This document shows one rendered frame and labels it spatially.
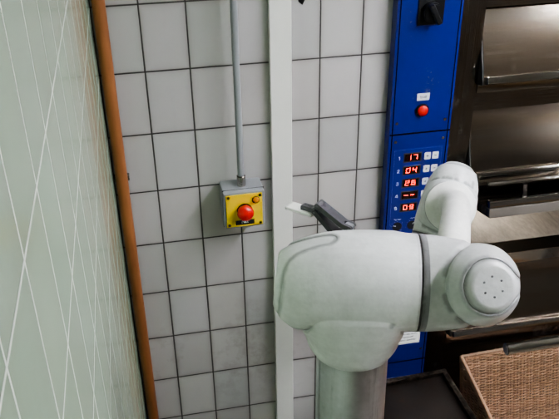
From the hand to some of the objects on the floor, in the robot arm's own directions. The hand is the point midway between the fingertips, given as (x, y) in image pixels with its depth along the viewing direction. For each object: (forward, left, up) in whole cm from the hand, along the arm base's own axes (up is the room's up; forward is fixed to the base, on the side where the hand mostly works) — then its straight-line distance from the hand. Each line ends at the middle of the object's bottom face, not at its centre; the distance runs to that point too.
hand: (293, 232), depth 170 cm
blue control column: (+41, +111, -146) cm, 188 cm away
